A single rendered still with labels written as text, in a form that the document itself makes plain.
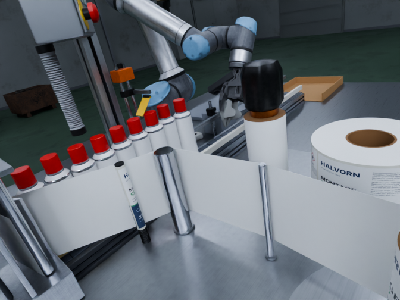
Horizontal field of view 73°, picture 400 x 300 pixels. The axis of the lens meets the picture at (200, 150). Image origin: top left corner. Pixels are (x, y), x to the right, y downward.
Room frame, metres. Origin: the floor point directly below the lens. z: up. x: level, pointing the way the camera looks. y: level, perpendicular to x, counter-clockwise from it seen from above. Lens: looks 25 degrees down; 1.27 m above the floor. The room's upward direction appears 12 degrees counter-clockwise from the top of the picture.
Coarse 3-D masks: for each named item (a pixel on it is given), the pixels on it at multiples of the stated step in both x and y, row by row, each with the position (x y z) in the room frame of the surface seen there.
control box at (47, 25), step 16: (32, 0) 0.60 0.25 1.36; (48, 0) 0.60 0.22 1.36; (64, 0) 0.60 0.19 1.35; (80, 0) 0.67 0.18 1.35; (32, 16) 0.59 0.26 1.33; (48, 16) 0.60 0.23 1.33; (64, 16) 0.60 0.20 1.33; (80, 16) 0.61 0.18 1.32; (32, 32) 0.59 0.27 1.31; (48, 32) 0.60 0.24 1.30; (64, 32) 0.60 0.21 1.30; (80, 32) 0.61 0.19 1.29
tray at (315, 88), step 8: (296, 80) 1.58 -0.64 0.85; (304, 80) 1.54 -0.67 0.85; (312, 80) 1.51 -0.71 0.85; (320, 80) 1.48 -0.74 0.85; (328, 80) 1.45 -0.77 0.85; (336, 80) 1.42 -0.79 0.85; (288, 88) 1.50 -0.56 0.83; (304, 88) 1.44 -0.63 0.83; (312, 88) 1.41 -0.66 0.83; (320, 88) 1.38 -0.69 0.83; (328, 88) 1.25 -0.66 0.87; (336, 88) 1.32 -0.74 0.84; (304, 96) 1.30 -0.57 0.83; (312, 96) 1.28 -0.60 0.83; (320, 96) 1.25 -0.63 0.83; (328, 96) 1.24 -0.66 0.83
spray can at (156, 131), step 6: (144, 114) 0.68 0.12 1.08; (150, 114) 0.67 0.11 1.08; (156, 114) 0.68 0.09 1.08; (150, 120) 0.67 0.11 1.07; (156, 120) 0.68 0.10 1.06; (150, 126) 0.67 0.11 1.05; (156, 126) 0.67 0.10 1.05; (162, 126) 0.68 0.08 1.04; (150, 132) 0.66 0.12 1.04; (156, 132) 0.66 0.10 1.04; (162, 132) 0.67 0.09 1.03; (150, 138) 0.66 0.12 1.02; (156, 138) 0.66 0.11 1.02; (162, 138) 0.67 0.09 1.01; (156, 144) 0.66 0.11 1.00; (162, 144) 0.67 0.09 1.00
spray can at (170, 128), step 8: (160, 104) 0.74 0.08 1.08; (160, 112) 0.71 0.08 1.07; (168, 112) 0.72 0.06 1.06; (160, 120) 0.72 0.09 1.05; (168, 120) 0.71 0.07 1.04; (168, 128) 0.70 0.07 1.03; (176, 128) 0.72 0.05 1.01; (168, 136) 0.70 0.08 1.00; (176, 136) 0.71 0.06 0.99; (168, 144) 0.70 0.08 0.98; (176, 144) 0.71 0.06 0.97
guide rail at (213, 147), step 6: (294, 90) 1.17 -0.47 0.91; (288, 96) 1.13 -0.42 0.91; (282, 102) 1.09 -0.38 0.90; (240, 126) 0.88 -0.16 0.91; (234, 132) 0.85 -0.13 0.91; (240, 132) 0.87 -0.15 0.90; (222, 138) 0.81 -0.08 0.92; (228, 138) 0.82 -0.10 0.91; (216, 144) 0.78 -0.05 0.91; (222, 144) 0.80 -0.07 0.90; (204, 150) 0.75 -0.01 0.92; (210, 150) 0.76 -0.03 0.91
